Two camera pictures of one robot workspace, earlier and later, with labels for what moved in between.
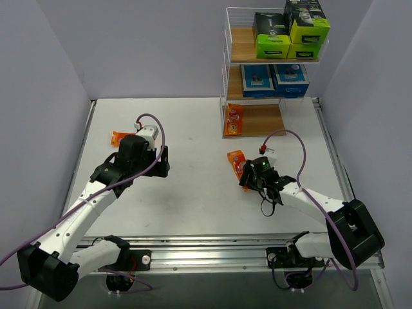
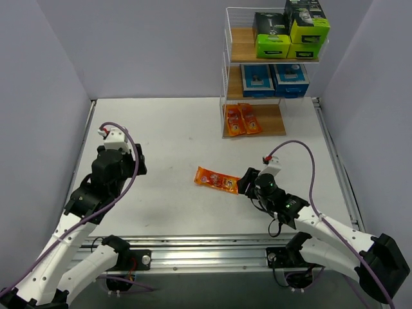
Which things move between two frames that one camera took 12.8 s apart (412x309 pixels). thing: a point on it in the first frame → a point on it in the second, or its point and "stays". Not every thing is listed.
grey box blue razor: x=290 y=81 stays
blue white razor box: x=257 y=80 stays
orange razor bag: x=116 y=136 → x=217 y=180
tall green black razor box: x=297 y=51 stays
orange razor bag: x=237 y=159 → x=252 y=124
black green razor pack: x=271 y=35 stays
